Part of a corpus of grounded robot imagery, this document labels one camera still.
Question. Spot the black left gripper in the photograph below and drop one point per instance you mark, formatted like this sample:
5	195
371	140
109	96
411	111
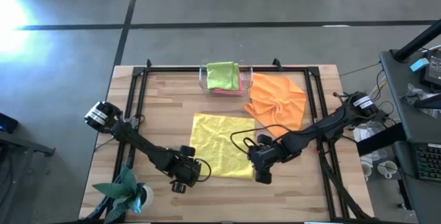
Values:
186	170

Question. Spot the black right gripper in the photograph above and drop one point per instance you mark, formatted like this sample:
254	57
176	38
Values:
267	156

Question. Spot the yellow microfiber towel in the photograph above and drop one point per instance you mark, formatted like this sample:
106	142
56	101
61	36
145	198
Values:
220	144

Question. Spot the orange microfiber towel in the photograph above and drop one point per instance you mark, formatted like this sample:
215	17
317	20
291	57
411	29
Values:
275	96

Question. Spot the pink microfiber towel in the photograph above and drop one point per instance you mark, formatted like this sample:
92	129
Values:
227	92

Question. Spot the lime green microfiber towel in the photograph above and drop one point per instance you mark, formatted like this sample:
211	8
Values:
222	76

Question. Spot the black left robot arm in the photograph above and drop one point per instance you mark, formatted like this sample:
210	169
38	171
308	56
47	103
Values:
138	141

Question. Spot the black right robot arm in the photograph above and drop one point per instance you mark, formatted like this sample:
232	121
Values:
320	127

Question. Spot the white plant pot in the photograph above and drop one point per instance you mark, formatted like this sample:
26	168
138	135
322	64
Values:
149	196

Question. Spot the green paper plant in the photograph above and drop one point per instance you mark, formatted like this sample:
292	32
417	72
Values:
120	193

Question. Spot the clear plastic bin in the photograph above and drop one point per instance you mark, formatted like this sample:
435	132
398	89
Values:
248	79

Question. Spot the white mug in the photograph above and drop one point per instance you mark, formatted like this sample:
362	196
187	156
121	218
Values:
387	169
366	170

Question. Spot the white plastic bag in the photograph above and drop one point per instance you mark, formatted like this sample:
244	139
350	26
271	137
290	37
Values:
365	131

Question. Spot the black power adapter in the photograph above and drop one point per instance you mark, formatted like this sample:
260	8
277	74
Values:
380	116

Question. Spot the grey side desk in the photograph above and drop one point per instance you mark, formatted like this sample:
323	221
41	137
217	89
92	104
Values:
413	127

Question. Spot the crumpled clear plastic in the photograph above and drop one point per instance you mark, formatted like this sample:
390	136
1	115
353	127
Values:
413	94

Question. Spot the black floor stand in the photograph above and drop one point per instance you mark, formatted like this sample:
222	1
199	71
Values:
20	144

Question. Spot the black backlit keyboard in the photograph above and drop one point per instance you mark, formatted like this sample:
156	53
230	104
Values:
430	162

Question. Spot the light blue block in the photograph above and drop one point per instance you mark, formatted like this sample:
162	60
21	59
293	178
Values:
418	64

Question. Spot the black box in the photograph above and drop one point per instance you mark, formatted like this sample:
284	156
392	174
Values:
7	124

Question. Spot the black desk device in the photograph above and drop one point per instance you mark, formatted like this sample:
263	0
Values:
434	69

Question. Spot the black pole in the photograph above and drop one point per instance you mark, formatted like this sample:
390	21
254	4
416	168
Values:
417	41

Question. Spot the black frame clamp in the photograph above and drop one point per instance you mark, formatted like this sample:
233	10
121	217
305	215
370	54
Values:
277	63
149	63

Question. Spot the black aluminium table frame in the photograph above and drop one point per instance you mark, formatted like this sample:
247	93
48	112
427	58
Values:
172	69

